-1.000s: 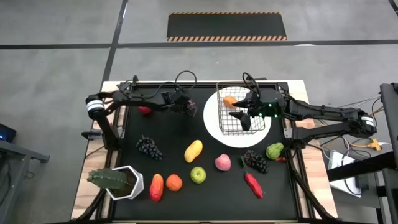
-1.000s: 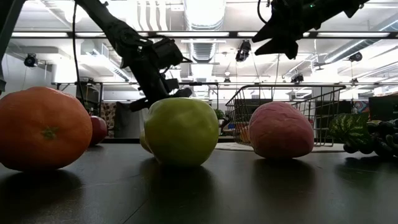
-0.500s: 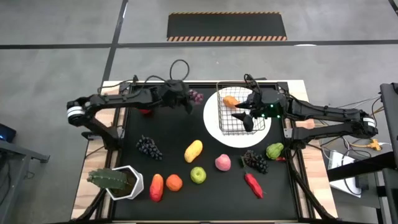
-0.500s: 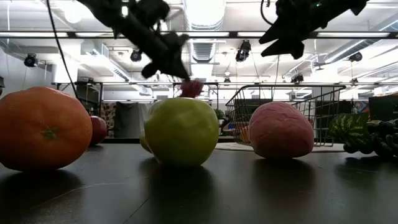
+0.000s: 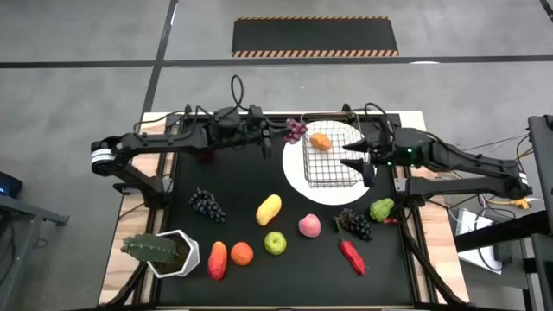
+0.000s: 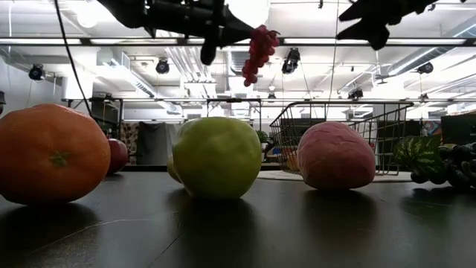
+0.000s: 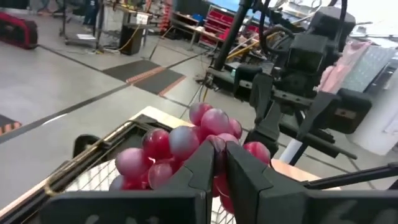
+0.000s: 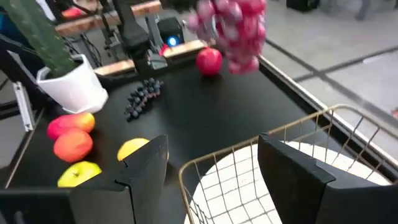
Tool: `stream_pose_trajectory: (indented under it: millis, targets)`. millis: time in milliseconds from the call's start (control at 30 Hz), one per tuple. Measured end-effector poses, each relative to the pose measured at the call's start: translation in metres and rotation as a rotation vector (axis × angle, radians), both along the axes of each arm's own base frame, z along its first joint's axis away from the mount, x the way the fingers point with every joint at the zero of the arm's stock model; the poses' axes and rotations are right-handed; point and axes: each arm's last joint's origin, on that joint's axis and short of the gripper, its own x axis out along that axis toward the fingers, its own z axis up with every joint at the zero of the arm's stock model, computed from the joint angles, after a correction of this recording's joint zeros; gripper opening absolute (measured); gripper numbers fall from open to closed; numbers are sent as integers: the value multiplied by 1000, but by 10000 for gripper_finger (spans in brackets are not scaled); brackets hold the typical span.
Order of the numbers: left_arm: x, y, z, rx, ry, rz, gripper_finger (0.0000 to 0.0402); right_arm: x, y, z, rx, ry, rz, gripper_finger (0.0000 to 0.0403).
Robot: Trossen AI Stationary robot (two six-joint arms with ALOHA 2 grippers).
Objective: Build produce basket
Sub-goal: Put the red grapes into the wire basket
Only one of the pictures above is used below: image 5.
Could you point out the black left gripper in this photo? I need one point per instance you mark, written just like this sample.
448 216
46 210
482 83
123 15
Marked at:
257 127

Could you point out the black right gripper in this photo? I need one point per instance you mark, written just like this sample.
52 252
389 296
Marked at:
380 149

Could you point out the purple grape bunch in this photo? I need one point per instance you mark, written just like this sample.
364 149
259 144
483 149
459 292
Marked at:
296 131

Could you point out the small yellow-orange fruit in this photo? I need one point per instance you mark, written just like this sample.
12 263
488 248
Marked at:
321 141

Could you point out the black grape bunch with leaf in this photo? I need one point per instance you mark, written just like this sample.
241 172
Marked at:
356 224

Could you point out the yellow mango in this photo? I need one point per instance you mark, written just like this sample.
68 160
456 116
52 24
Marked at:
268 210

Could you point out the pink fruit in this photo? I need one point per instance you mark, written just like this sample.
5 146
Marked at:
309 226

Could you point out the red chili pepper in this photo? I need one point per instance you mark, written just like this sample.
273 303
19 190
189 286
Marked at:
352 257

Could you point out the green apple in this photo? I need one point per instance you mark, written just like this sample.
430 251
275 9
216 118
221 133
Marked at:
275 243

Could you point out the round orange fruit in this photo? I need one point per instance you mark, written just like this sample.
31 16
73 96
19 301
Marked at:
242 254

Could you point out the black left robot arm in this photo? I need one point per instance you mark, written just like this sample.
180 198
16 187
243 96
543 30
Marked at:
173 138

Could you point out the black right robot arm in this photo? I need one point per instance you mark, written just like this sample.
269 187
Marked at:
466 162

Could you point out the white round plate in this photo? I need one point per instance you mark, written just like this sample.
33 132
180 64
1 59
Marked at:
298 181

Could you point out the small red tag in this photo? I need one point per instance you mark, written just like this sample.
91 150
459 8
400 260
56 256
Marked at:
389 220

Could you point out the black hazard-striped floor mat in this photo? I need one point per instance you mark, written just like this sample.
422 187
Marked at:
315 36

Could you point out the white box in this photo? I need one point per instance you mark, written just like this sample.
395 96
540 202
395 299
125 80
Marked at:
468 222

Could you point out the black table mat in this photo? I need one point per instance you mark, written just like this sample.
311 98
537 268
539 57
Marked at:
302 285

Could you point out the red-orange mango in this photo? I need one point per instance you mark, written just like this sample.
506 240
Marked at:
217 261

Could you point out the white hexagonal plant pot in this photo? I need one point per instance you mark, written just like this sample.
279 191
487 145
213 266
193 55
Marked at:
193 255

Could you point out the black desk beam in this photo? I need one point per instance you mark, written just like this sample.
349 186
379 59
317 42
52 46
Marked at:
505 231

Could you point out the green cactus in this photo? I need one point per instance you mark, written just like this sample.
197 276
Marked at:
149 248

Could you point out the black side panel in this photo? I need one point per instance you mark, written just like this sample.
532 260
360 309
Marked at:
542 164

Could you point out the grey metal stand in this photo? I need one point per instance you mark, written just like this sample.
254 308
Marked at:
26 209

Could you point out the blue-lit black device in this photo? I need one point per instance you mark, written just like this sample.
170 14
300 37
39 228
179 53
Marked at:
8 185

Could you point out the black metal table frame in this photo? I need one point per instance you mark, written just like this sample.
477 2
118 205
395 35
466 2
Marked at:
394 121

